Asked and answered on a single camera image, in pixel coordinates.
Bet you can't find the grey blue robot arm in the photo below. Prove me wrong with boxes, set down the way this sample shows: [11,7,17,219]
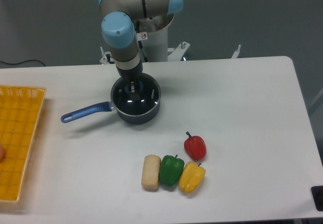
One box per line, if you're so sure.
[96,0,184,92]

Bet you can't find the dark blue saucepan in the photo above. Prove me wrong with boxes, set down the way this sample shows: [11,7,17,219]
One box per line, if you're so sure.
[61,73,161,124]

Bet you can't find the yellow bell pepper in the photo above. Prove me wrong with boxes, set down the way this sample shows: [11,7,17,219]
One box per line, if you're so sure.
[179,161,206,193]

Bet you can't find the black object table corner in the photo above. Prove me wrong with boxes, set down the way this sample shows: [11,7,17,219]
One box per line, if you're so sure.
[311,186,323,211]

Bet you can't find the black floor cable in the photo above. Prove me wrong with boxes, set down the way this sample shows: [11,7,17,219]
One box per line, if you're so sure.
[0,59,46,67]

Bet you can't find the beige bread loaf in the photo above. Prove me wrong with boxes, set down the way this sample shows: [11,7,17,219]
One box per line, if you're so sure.
[141,154,161,191]

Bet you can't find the glass lid blue knob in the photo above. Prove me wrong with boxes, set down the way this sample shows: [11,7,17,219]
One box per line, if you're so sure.
[111,73,161,116]

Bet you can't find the white metal base frame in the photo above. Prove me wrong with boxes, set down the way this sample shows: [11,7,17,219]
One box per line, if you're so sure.
[98,41,242,65]

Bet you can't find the yellow woven basket tray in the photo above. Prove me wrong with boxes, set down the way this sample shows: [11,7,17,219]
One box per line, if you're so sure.
[1,85,46,203]

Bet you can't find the green bell pepper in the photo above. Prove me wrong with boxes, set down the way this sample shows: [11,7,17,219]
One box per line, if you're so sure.
[159,154,185,187]

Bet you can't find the red bell pepper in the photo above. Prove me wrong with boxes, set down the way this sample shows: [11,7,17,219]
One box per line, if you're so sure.
[184,132,207,161]

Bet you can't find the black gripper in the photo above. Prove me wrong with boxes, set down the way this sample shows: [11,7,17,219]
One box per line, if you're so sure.
[117,62,143,93]

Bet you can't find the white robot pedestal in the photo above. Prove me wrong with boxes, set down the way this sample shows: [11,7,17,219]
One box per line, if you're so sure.
[134,14,174,63]

